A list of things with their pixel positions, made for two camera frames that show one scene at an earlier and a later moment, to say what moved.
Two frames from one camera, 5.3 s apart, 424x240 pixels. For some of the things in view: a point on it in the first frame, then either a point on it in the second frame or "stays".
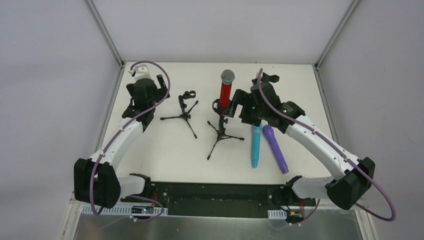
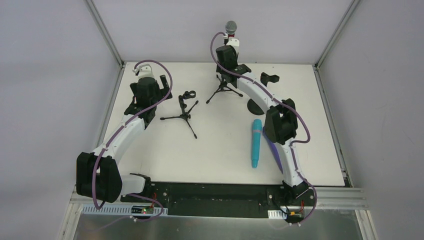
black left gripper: [162, 85] stays
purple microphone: [276, 149] stays
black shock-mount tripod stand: [221, 129] to [223, 87]
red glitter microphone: [227, 78] to [230, 27]
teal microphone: [256, 137] stays
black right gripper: [238, 103] to [239, 70]
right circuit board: [294, 218] stays
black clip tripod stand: [187, 94] stays
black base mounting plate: [252, 199] stays
